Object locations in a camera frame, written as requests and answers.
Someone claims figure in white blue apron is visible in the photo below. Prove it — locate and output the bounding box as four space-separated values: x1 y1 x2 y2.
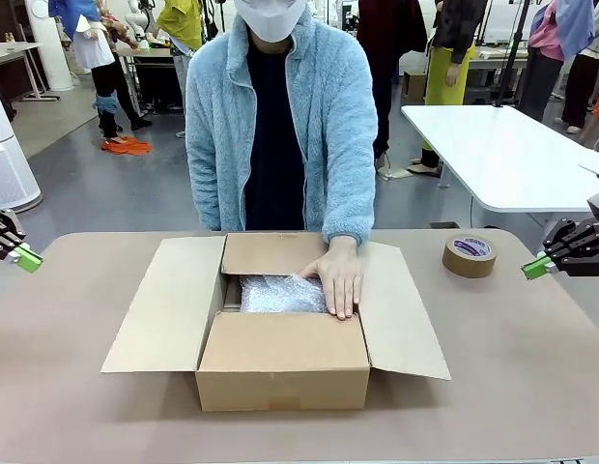
47 0 154 146

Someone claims brown cardboard box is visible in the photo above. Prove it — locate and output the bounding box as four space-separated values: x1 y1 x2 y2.
100 231 452 413

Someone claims orange cloth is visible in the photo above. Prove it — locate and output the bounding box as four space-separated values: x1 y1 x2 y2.
100 135 154 158

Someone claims person's right forearm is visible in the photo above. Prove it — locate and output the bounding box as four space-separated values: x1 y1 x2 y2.
185 144 224 232

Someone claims person in yellow-green top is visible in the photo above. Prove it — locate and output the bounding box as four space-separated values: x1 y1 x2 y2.
157 0 205 53

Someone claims person in blue fleece jacket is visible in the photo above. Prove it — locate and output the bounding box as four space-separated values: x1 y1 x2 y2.
185 0 379 247

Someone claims person in pink top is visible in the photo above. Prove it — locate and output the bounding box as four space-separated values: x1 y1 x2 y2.
519 0 595 125

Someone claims person in dark trousers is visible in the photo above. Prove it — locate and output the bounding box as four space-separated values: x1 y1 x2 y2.
559 45 599 135

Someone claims white round pillar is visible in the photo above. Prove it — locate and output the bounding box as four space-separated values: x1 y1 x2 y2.
23 0 79 92

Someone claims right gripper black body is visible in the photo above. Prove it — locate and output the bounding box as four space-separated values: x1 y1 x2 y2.
576 189 599 278

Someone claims white face mask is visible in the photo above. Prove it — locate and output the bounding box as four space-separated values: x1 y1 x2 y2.
233 0 305 44

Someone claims large white table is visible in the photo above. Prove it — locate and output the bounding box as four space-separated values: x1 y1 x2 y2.
400 103 599 215

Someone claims black tripod stand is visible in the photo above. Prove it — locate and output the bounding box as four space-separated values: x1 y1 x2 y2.
492 0 532 108

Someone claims person's left hand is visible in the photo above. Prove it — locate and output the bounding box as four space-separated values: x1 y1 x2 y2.
299 236 364 321

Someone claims bubble wrap bundle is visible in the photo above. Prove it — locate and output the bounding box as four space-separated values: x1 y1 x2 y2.
238 271 330 317

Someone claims small cardboard box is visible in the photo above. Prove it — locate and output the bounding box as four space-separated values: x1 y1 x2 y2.
400 70 427 103

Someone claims small white table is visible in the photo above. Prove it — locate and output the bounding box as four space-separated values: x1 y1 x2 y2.
0 41 62 103

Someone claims person in yellow apron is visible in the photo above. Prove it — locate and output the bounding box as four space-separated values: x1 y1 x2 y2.
421 0 477 179

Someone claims white air purifier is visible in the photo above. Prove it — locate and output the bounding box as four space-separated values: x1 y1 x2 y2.
0 84 43 215

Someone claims person's left forearm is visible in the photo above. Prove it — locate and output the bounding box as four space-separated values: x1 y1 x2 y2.
321 154 379 248

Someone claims brown packing tape roll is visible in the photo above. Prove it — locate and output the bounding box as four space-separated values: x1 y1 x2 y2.
442 234 499 279

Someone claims person in dark red coat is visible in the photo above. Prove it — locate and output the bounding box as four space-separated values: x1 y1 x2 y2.
356 0 429 168

